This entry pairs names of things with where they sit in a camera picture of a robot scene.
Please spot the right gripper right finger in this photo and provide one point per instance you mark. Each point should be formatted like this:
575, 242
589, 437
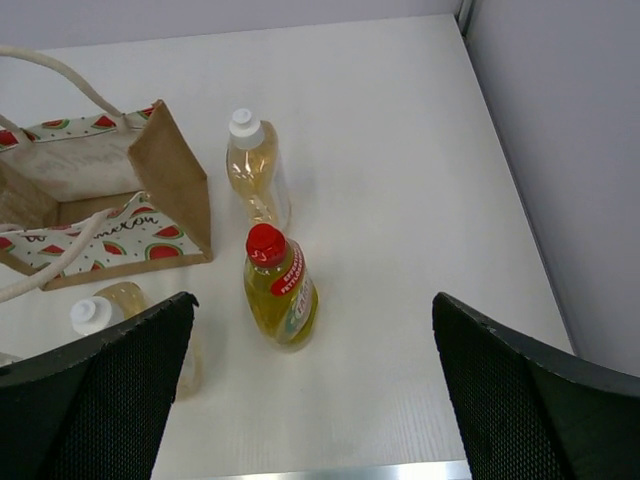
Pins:
527, 410

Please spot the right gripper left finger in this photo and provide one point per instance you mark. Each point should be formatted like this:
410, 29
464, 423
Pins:
96, 408

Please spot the burlap watermelon canvas bag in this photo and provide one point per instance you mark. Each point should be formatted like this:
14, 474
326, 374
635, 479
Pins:
98, 197

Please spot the red cap yellow bottle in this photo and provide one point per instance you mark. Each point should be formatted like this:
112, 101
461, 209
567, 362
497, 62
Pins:
279, 290

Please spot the right aluminium frame post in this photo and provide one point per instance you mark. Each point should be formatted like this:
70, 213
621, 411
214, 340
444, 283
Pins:
464, 16

